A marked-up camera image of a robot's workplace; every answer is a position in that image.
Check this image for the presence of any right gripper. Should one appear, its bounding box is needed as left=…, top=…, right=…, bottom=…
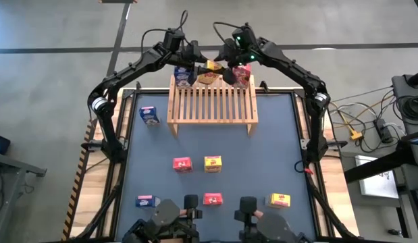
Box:
left=213, top=38, right=255, bottom=86

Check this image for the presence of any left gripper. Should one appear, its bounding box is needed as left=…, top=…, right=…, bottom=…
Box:
left=181, top=39, right=215, bottom=86

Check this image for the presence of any yellow Corn Pops cereal box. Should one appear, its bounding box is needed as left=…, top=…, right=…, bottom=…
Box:
left=203, top=155, right=224, bottom=173
left=264, top=192, right=292, bottom=209
left=197, top=59, right=226, bottom=86

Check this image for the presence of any blue Frosted Flakes cereal box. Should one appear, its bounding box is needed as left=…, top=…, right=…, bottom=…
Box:
left=138, top=105, right=161, bottom=126
left=174, top=65, right=196, bottom=89
left=134, top=194, right=162, bottom=209

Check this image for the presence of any red Froot Loops cereal box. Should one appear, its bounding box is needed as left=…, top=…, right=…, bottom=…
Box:
left=232, top=63, right=253, bottom=89
left=202, top=192, right=224, bottom=207
left=172, top=156, right=194, bottom=173

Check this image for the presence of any wooden slatted shelf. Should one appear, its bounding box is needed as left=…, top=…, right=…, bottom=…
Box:
left=166, top=74, right=259, bottom=138

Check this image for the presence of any blue-grey table mat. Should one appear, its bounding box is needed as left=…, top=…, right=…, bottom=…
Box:
left=115, top=92, right=317, bottom=242

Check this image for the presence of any black wood-trimmed furniture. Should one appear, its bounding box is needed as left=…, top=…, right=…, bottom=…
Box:
left=97, top=0, right=139, bottom=5

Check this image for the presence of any black power strip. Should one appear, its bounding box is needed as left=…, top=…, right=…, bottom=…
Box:
left=373, top=117, right=394, bottom=144

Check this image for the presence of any grey equipment stand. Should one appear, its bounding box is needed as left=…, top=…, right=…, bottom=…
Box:
left=390, top=69, right=418, bottom=126

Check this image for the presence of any yellow black hazard tape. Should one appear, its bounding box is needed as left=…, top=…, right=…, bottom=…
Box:
left=61, top=118, right=95, bottom=241

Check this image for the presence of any black stand beam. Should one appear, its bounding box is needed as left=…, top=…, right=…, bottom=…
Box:
left=343, top=130, right=418, bottom=185

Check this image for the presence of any white board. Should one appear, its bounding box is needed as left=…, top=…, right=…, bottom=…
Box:
left=355, top=154, right=400, bottom=199

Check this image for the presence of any grey metal desk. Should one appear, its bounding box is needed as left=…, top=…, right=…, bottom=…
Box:
left=0, top=151, right=47, bottom=243

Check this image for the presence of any dark grey cabinet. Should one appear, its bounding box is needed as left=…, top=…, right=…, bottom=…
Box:
left=396, top=165, right=418, bottom=243

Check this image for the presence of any black metal table frame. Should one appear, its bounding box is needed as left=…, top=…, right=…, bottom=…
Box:
left=68, top=80, right=360, bottom=243

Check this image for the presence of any thin black cable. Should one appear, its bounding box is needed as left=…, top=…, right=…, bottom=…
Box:
left=330, top=86, right=394, bottom=104

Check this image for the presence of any yellow extension cable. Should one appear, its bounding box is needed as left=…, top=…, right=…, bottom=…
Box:
left=330, top=100, right=395, bottom=142

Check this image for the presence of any coiled black cable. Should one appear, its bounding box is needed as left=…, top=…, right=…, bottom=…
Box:
left=394, top=95, right=418, bottom=122

